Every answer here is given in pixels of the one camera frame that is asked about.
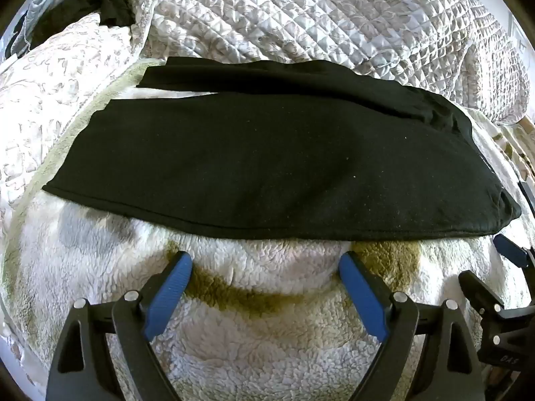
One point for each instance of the white printed fleece blanket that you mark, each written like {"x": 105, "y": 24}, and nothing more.
{"x": 271, "y": 342}

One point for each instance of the black pants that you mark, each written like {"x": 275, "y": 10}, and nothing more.
{"x": 250, "y": 167}

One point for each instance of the light blue cloth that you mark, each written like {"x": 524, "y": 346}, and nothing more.
{"x": 35, "y": 14}

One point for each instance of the dark cloth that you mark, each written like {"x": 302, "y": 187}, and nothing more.
{"x": 96, "y": 2}

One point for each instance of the white quilted bedspread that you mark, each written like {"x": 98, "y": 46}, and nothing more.
{"x": 317, "y": 16}

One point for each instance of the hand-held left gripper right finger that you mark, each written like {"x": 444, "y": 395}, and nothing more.
{"x": 361, "y": 296}

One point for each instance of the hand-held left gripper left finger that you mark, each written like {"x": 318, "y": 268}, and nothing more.
{"x": 169, "y": 296}

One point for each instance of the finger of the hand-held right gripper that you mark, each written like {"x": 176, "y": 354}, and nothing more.
{"x": 512, "y": 251}
{"x": 528, "y": 194}

